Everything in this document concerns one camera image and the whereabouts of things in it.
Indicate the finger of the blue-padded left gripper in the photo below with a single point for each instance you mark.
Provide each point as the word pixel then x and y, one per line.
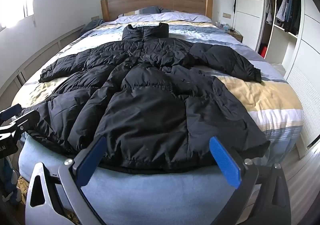
pixel 76 173

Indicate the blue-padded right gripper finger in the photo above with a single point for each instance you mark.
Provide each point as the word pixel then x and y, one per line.
pixel 240 174

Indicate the black puffer down jacket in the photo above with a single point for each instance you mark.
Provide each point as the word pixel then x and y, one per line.
pixel 145 95

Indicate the hanging dark clothes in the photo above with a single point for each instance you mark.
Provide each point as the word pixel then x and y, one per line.
pixel 286 14

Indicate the striped blue yellow duvet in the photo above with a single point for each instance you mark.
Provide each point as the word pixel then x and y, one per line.
pixel 272 103

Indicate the red bag in wardrobe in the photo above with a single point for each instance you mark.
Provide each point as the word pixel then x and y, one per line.
pixel 263 49

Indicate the wooden bedside table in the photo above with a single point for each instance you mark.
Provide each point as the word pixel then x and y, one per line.
pixel 235 34

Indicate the wooden bed headboard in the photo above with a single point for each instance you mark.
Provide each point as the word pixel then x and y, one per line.
pixel 112 8

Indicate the white open wardrobe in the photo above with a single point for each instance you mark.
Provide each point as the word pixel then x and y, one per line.
pixel 285 33

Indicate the dark blue pillow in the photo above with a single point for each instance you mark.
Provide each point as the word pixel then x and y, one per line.
pixel 152 10

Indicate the beige wall switch plate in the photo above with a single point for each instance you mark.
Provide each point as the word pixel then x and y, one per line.
pixel 225 15

